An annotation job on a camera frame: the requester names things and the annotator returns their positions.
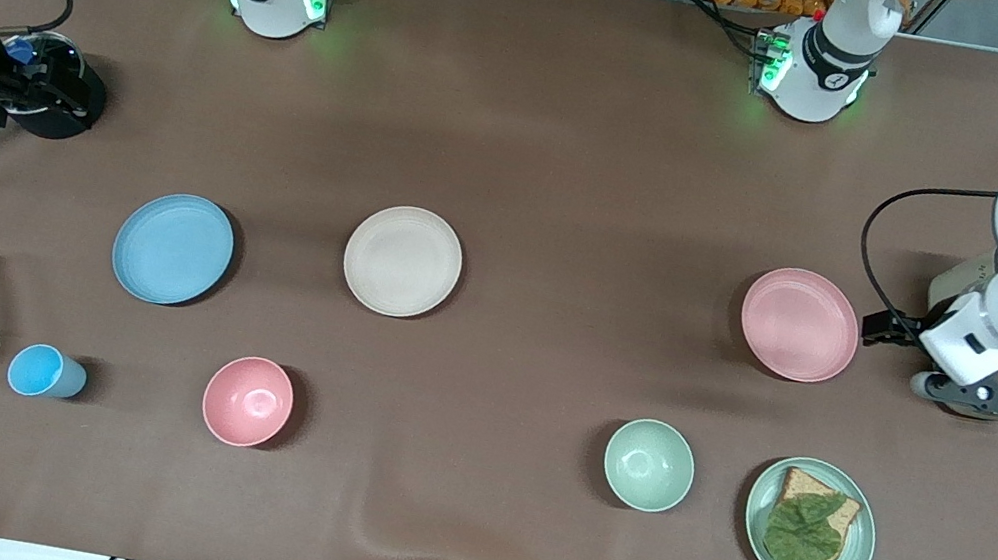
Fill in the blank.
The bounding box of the pink plate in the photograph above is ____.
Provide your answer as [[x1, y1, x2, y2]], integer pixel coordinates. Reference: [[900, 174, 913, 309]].
[[731, 260, 869, 391]]

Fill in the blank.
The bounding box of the blue plate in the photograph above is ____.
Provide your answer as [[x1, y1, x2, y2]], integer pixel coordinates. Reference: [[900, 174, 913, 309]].
[[105, 184, 242, 316]]

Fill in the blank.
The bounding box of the glass lid with blue knob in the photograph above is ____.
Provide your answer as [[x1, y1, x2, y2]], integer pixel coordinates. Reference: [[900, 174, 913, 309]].
[[0, 25, 89, 124]]

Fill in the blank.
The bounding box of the brown bread slice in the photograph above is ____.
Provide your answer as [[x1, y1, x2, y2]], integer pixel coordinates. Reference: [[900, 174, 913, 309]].
[[762, 464, 867, 560]]

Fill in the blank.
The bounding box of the green lettuce leaf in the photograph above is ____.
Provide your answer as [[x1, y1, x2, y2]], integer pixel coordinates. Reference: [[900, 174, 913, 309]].
[[759, 481, 851, 560]]

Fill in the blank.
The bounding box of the green plate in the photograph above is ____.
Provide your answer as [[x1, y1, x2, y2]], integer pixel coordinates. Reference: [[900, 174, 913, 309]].
[[737, 449, 889, 560]]

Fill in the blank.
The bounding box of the blue cup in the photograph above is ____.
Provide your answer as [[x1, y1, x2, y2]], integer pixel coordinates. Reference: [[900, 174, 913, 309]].
[[4, 339, 91, 406]]

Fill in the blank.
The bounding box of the green bowl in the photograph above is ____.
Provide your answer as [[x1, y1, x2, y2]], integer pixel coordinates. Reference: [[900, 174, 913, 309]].
[[595, 411, 702, 519]]

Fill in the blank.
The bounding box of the pink bowl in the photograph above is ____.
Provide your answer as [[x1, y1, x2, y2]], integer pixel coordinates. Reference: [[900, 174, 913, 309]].
[[195, 348, 300, 455]]

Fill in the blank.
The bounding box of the beige plate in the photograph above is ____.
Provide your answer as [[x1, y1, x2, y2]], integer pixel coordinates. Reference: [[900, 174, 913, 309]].
[[335, 197, 471, 327]]

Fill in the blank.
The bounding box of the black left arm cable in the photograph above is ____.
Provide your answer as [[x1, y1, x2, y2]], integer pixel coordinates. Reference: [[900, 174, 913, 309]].
[[845, 171, 998, 352]]

